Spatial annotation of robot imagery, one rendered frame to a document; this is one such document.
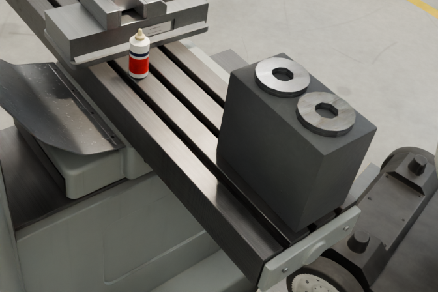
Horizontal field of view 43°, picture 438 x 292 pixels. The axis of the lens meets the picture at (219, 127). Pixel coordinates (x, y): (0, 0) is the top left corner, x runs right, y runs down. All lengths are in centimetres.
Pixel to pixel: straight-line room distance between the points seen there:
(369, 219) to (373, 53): 184
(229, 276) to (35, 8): 95
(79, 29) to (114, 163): 28
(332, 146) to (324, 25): 253
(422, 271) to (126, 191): 74
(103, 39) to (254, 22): 207
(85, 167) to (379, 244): 71
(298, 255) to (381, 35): 255
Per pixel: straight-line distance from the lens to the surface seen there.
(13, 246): 115
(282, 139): 85
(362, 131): 86
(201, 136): 105
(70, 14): 123
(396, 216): 151
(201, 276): 172
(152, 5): 121
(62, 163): 114
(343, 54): 311
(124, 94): 112
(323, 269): 133
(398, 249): 147
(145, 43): 112
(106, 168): 116
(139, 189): 126
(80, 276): 140
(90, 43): 118
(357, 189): 180
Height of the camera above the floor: 166
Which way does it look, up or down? 43 degrees down
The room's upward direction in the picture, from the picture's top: 10 degrees clockwise
